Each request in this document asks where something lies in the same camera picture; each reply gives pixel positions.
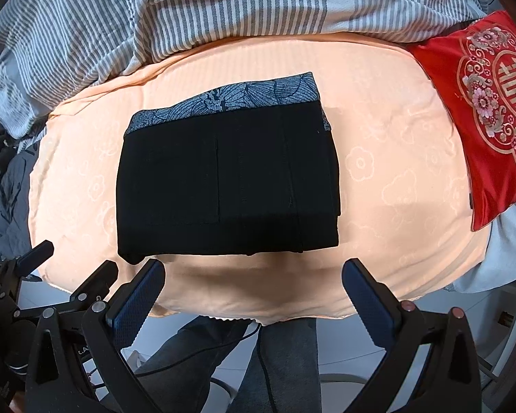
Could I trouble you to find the person's left leg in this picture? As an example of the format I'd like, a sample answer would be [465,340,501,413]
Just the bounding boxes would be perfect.
[142,315,261,413]

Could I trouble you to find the red embroidered cushion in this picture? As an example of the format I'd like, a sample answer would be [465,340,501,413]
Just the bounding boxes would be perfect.
[406,11,516,231]

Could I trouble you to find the black pants with patterned waistband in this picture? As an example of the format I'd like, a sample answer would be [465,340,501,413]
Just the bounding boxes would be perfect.
[115,71,342,266]

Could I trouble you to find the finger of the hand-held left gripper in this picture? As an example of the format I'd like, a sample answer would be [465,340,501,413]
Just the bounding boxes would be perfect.
[54,259,120,331]
[0,240,56,295]

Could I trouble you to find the light blue bedding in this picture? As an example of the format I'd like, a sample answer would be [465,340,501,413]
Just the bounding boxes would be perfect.
[451,200,516,293]

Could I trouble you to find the peach bed sheet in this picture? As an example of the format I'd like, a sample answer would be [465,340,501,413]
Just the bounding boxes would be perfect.
[28,30,493,323]

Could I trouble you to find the person's leg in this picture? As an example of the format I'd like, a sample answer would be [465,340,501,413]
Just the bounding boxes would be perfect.
[142,315,261,413]
[241,316,320,413]

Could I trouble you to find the person's right leg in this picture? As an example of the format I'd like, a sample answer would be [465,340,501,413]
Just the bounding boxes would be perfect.
[241,316,320,413]

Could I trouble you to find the grey buttoned garment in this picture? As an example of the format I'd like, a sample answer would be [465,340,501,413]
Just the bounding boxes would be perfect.
[0,116,48,267]

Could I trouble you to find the operator's legs in jeans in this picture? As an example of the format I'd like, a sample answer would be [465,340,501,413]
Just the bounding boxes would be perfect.
[133,320,276,413]

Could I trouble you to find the grey striped duvet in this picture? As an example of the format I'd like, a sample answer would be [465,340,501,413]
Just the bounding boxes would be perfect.
[0,0,499,138]

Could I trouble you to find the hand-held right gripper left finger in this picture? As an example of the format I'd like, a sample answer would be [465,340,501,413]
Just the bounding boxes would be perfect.
[23,259,166,413]

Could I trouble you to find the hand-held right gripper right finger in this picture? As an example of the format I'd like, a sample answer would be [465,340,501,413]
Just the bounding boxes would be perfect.
[342,258,482,413]

